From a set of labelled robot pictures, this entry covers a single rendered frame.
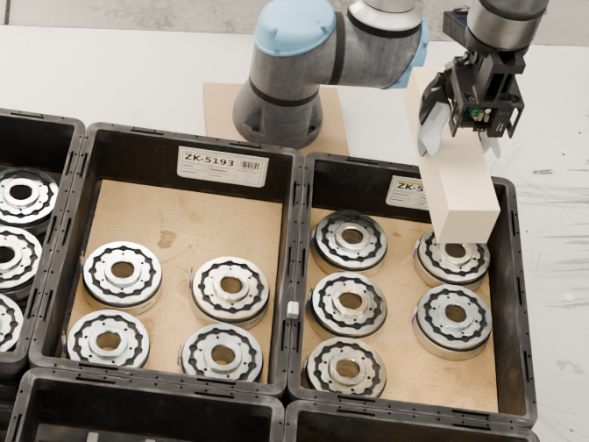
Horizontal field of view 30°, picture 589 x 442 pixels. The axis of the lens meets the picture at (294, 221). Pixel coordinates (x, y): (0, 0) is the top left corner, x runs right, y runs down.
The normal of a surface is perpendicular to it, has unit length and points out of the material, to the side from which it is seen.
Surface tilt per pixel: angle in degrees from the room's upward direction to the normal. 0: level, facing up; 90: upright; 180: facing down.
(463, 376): 0
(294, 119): 72
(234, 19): 0
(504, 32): 90
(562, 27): 0
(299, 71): 90
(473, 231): 90
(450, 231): 90
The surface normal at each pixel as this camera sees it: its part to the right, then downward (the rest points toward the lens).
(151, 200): 0.14, -0.64
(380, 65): 0.04, 0.63
